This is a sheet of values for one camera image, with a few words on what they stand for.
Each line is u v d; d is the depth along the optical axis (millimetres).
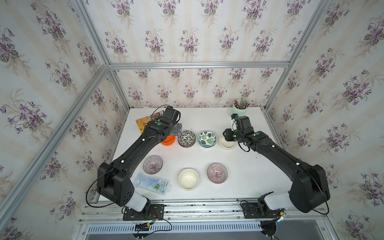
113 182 407
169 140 931
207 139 983
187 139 983
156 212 728
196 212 748
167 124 601
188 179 822
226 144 939
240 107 1025
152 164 882
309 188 409
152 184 822
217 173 848
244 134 639
